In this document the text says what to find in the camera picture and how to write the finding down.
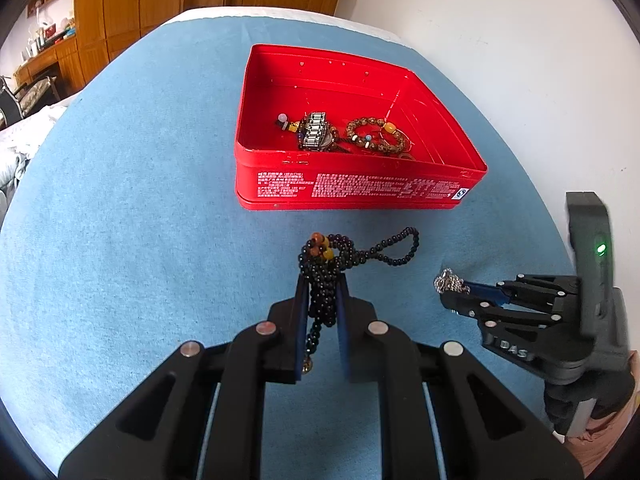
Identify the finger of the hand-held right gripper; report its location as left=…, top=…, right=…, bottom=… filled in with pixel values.
left=440, top=291, right=566, bottom=347
left=460, top=274, right=583, bottom=307

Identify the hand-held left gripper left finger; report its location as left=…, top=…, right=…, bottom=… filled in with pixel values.
left=59, top=276, right=308, bottom=480

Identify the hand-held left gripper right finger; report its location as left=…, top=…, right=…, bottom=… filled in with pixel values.
left=336, top=280, right=583, bottom=480

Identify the black bead necklace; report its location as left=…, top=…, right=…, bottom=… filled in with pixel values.
left=297, top=227, right=421, bottom=373

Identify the silver chain bracelet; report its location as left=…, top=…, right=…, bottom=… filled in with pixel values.
left=432, top=268, right=467, bottom=295

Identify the red tin box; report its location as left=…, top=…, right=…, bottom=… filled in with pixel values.
left=234, top=44, right=488, bottom=211

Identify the silver wristwatch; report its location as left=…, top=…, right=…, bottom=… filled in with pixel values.
left=297, top=112, right=342, bottom=152

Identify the brown bead bracelet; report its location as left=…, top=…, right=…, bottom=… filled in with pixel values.
left=346, top=116, right=408, bottom=157

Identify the person's right forearm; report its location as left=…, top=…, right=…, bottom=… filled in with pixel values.
left=565, top=395, right=640, bottom=478

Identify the blue tablecloth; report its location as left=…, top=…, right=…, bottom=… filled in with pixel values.
left=0, top=7, right=581, bottom=476

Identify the white bedding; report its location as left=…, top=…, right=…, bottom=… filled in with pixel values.
left=0, top=104, right=71, bottom=203

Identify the dark chair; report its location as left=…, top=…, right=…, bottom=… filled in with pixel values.
left=0, top=76, right=58, bottom=127

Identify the wooden wardrobe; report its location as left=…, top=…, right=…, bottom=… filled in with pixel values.
left=74, top=0, right=188, bottom=85

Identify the wooden desk with clutter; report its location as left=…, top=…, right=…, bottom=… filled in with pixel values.
left=12, top=5, right=83, bottom=96

